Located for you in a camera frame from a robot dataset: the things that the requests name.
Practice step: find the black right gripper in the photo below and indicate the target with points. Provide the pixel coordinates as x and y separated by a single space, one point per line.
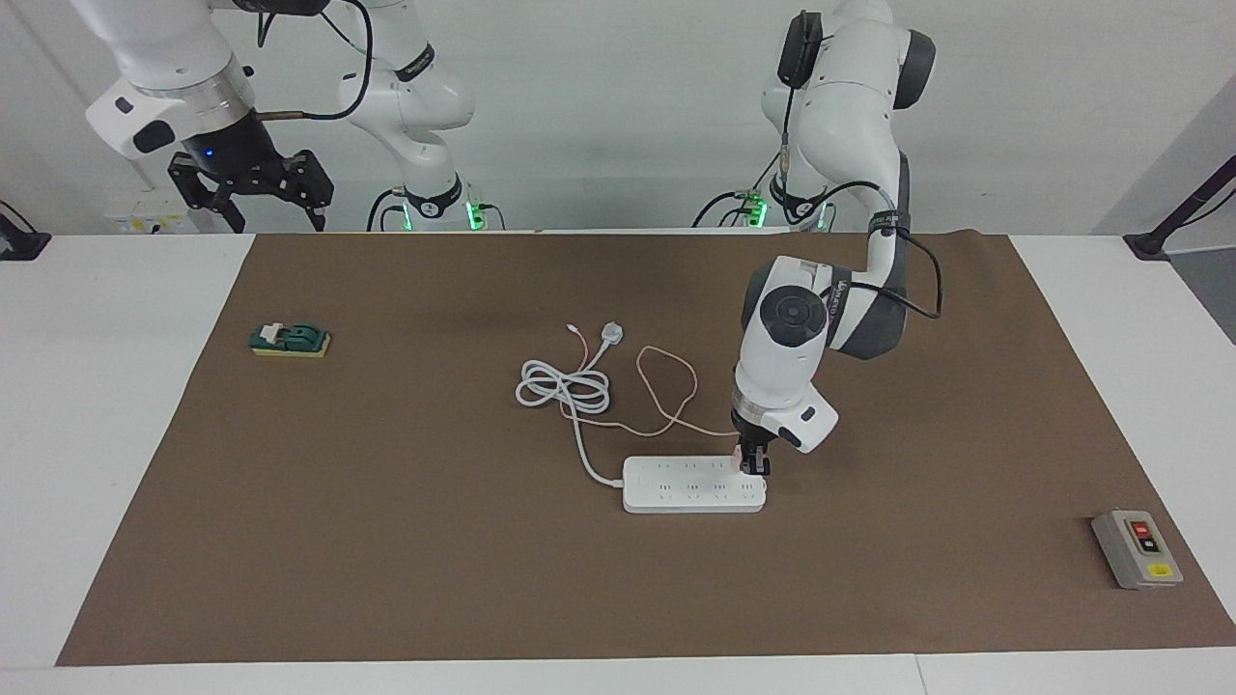
237 159

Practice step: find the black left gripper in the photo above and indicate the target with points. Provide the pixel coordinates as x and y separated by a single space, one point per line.
753 432

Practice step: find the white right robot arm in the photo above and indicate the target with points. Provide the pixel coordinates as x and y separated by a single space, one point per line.
164 58

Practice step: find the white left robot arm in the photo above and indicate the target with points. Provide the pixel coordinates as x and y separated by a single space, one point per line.
782 367

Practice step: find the white power strip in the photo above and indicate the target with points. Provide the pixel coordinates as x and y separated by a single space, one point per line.
695 487

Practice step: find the black table clamp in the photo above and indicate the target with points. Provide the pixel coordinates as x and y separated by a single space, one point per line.
19 246

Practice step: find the brown table mat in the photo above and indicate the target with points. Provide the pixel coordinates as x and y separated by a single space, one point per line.
483 579

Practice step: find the white wall socket box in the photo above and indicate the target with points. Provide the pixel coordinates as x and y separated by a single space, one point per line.
145 217

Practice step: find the green knife switch block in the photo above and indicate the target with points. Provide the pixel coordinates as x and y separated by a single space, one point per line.
299 338

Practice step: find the grey on-off switch box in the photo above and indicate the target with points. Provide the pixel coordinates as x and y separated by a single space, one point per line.
1135 560

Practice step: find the black pole mount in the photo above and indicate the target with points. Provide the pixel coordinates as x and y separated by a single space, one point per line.
1149 243

